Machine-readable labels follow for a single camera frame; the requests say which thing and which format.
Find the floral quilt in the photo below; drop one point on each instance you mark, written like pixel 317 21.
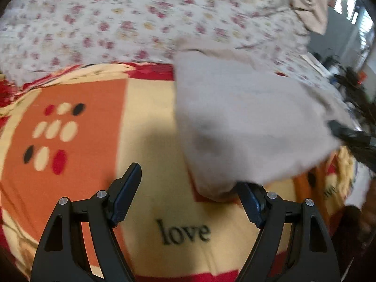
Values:
pixel 117 20

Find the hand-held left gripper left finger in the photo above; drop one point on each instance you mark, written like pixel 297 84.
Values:
pixel 126 199

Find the beige cloth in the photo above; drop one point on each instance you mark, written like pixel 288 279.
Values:
pixel 311 0

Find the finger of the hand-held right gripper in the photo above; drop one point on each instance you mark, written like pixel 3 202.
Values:
pixel 351 135

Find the beige zip jacket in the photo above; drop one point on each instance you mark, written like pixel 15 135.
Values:
pixel 249 117

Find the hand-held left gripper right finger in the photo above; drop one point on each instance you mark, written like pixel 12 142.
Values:
pixel 250 207

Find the orange red printed blanket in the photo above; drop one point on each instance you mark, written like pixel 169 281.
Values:
pixel 73 167

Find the window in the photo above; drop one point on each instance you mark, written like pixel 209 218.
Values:
pixel 352 8

